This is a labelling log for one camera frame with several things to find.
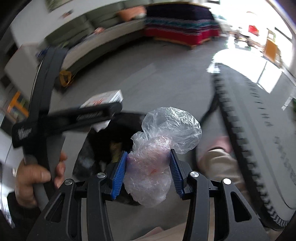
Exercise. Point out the person's left hand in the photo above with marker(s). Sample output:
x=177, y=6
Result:
x=28, y=175

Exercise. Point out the clear plastic bag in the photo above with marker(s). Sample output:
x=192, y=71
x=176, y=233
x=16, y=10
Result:
x=148, y=176

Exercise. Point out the person's leg beige trousers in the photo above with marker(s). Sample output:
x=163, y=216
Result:
x=217, y=163

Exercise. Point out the black trash bag bin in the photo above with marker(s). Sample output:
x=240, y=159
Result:
x=104, y=147

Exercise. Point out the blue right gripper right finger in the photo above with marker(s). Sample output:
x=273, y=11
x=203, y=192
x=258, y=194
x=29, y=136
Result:
x=177, y=173

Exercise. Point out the white box with orange label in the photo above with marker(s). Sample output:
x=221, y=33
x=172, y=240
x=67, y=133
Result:
x=103, y=98

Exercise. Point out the orange cushion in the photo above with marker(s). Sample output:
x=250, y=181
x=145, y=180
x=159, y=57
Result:
x=132, y=13

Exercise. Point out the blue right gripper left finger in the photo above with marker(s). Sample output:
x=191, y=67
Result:
x=118, y=175

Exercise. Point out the grey green sofa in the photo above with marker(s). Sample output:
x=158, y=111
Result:
x=95, y=35

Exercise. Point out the table with patterned red quilt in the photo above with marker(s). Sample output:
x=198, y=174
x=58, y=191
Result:
x=180, y=22

